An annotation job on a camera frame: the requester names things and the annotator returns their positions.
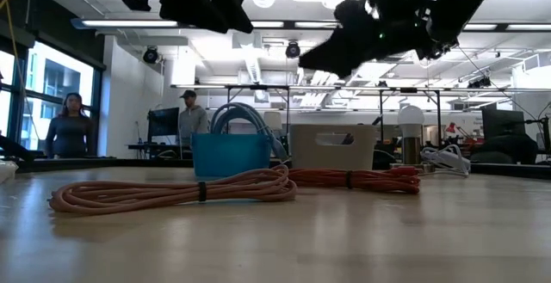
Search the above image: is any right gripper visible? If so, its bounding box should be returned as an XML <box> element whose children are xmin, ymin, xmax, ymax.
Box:
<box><xmin>297</xmin><ymin>0</ymin><xmax>458</xmax><ymax>79</ymax></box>

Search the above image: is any light blue cable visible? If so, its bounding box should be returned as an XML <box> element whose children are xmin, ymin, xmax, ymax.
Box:
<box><xmin>209</xmin><ymin>102</ymin><xmax>290</xmax><ymax>163</ymax></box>

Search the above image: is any red USB cable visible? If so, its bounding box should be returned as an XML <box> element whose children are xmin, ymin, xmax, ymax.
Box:
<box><xmin>287</xmin><ymin>166</ymin><xmax>422</xmax><ymax>196</ymax></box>

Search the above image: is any pink USB cable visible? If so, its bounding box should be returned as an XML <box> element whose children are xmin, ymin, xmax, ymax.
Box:
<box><xmin>48</xmin><ymin>164</ymin><xmax>299</xmax><ymax>216</ymax></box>

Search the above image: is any black ceiling spotlight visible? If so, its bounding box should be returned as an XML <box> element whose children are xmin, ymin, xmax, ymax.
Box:
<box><xmin>284</xmin><ymin>40</ymin><xmax>302</xmax><ymax>59</ymax></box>
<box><xmin>142</xmin><ymin>46</ymin><xmax>160</xmax><ymax>65</ymax></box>

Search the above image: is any long ceiling light strip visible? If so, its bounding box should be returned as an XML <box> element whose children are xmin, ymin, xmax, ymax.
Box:
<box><xmin>71</xmin><ymin>17</ymin><xmax>551</xmax><ymax>33</ymax></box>

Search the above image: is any lamp with white globe bulb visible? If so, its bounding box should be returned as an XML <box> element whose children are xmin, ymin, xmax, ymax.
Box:
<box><xmin>395</xmin><ymin>104</ymin><xmax>436</xmax><ymax>175</ymax></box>

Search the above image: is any white plastic bin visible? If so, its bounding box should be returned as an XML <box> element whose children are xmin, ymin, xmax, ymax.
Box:
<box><xmin>288</xmin><ymin>123</ymin><xmax>379</xmax><ymax>172</ymax></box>

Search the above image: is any person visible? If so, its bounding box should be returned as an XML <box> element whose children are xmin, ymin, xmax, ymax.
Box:
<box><xmin>44</xmin><ymin>91</ymin><xmax>97</xmax><ymax>160</ymax></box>
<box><xmin>176</xmin><ymin>89</ymin><xmax>211</xmax><ymax>149</ymax></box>

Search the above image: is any black computer monitor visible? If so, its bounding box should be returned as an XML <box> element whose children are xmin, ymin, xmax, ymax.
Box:
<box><xmin>146</xmin><ymin>107</ymin><xmax>182</xmax><ymax>145</ymax></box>
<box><xmin>480</xmin><ymin>108</ymin><xmax>527</xmax><ymax>141</ymax></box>

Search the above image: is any teal plastic bin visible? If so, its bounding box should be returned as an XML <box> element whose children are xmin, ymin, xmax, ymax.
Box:
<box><xmin>190</xmin><ymin>132</ymin><xmax>274</xmax><ymax>181</ymax></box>

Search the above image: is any black metal rack frame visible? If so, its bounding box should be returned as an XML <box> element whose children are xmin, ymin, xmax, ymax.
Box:
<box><xmin>222</xmin><ymin>83</ymin><xmax>445</xmax><ymax>147</ymax></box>

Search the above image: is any white lamp power cord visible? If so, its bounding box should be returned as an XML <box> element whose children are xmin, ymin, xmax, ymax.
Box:
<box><xmin>418</xmin><ymin>144</ymin><xmax>473</xmax><ymax>178</ymax></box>

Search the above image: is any yellow hanging cable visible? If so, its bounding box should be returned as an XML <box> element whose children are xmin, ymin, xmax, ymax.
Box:
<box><xmin>0</xmin><ymin>0</ymin><xmax>28</xmax><ymax>84</ymax></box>

